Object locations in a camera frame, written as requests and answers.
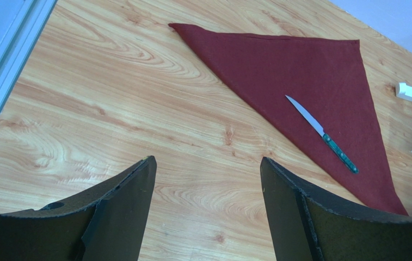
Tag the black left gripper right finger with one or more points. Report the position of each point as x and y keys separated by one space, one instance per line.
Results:
x=307 y=222

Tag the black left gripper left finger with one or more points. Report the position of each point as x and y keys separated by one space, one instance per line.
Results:
x=104 y=222

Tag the green handled table knife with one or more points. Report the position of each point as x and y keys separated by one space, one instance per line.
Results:
x=325 y=137

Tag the dark red cloth napkin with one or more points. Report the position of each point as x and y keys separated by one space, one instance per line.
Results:
x=327 y=77

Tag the aluminium frame rail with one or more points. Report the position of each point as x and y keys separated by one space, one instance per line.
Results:
x=3 y=68

